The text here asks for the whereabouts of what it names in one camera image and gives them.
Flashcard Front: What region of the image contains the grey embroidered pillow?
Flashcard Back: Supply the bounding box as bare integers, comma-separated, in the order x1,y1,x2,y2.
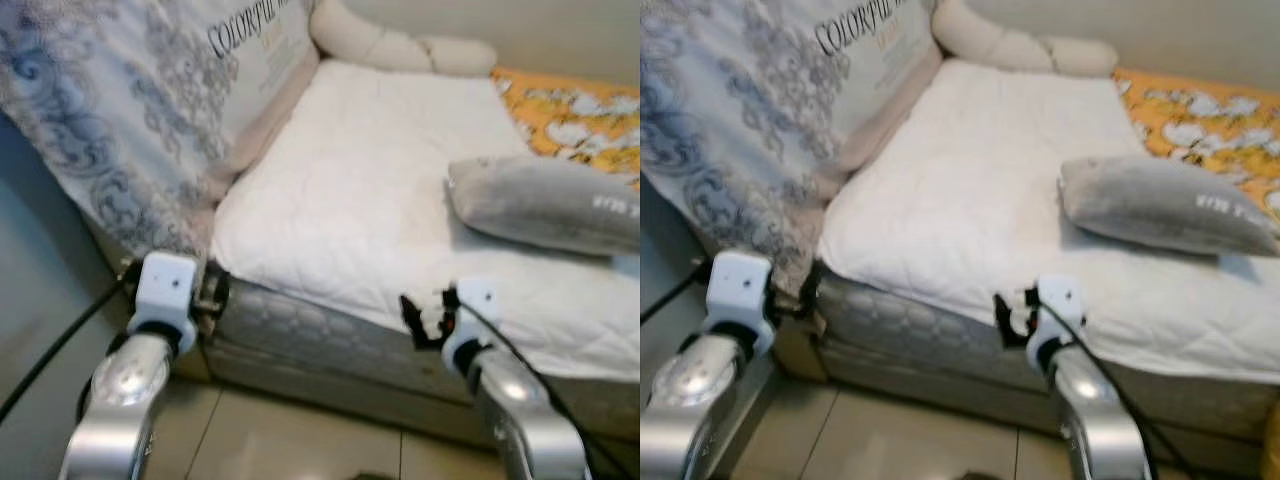
1058,155,1280,259
445,155,641,259

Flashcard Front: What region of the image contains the yellow cartoon print blanket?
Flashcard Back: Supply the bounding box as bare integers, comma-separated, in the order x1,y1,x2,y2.
490,65,641,191
1112,65,1280,216

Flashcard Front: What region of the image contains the grey quilted mattress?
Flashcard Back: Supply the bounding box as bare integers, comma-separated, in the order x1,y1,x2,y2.
205,270,641,441
815,270,1280,441

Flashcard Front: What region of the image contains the beige bed base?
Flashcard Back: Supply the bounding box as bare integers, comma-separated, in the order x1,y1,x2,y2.
800,330,1271,476
205,340,601,446

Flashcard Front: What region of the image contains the white quilted mattress pad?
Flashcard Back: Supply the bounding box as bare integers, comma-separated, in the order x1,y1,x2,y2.
210,58,641,386
818,58,1280,386

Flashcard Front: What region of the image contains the cream long bolster pillow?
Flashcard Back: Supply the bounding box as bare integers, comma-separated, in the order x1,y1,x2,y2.
932,0,1119,79
310,0,498,79

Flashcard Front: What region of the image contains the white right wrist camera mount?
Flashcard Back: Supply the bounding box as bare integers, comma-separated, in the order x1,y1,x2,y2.
440,278,501,366
1030,275,1086,351

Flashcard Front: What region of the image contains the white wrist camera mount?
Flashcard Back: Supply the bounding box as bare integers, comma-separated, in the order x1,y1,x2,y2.
440,278,501,366
705,250,776,336
1030,275,1086,351
130,252,201,331

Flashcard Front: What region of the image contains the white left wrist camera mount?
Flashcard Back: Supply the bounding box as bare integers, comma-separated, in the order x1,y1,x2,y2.
130,252,201,331
705,250,776,336

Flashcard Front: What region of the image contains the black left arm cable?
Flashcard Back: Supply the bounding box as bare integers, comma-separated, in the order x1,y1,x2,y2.
640,260,713,326
0,262,141,423

